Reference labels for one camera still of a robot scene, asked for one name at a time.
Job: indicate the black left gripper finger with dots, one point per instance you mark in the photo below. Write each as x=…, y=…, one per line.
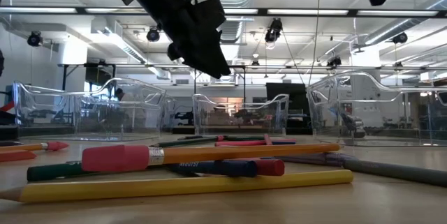
x=214, y=49
x=197, y=54

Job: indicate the small pink eraser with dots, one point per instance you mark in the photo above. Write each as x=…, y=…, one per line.
x=267, y=138

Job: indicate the dark grey pen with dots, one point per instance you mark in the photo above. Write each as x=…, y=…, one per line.
x=401, y=172

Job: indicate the orange pencil red eraser cap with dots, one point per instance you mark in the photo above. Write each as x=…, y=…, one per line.
x=21, y=147

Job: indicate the orange eraser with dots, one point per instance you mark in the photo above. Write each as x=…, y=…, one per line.
x=15, y=156

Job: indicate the black pen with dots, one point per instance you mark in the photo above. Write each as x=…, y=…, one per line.
x=8, y=143

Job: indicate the black hanging spot lamp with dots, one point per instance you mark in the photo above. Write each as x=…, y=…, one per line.
x=35, y=39
x=153, y=35
x=274, y=30
x=400, y=38
x=334, y=62

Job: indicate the clear plastic bin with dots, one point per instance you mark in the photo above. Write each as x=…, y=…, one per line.
x=171, y=112
x=331, y=112
x=209, y=119
x=42, y=119

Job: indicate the long white ceiling light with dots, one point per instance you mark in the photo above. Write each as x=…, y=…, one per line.
x=122, y=44

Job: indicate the person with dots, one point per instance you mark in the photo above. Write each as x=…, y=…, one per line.
x=119, y=94

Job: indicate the black monitor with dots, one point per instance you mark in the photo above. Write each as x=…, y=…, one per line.
x=297, y=91

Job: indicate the yellow pencil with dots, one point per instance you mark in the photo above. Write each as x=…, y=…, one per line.
x=174, y=186

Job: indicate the black overhead frame bar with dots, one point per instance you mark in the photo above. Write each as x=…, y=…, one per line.
x=262, y=12

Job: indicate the black distant rig frame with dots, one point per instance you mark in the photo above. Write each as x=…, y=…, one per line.
x=99, y=74

